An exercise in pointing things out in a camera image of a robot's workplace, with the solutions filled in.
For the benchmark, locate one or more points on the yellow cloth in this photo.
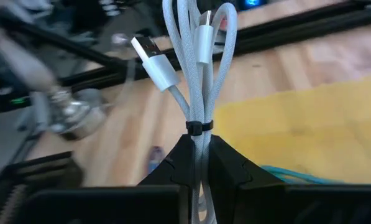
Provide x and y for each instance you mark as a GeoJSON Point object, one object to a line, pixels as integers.
{"type": "Point", "coordinates": [312, 130]}

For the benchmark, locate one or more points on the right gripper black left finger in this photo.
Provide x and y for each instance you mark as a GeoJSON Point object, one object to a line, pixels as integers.
{"type": "Point", "coordinates": [180, 165]}

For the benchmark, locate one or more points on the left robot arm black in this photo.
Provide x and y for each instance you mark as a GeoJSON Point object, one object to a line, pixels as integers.
{"type": "Point", "coordinates": [33, 77]}

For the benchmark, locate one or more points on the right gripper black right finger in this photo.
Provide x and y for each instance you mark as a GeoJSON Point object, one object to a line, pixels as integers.
{"type": "Point", "coordinates": [225, 168]}

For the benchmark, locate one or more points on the black slotted plastic bin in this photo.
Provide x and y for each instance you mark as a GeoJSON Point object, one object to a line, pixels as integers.
{"type": "Point", "coordinates": [33, 186]}

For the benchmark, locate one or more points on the black table frame rail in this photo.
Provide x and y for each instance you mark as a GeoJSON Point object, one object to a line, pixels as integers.
{"type": "Point", "coordinates": [266, 37]}

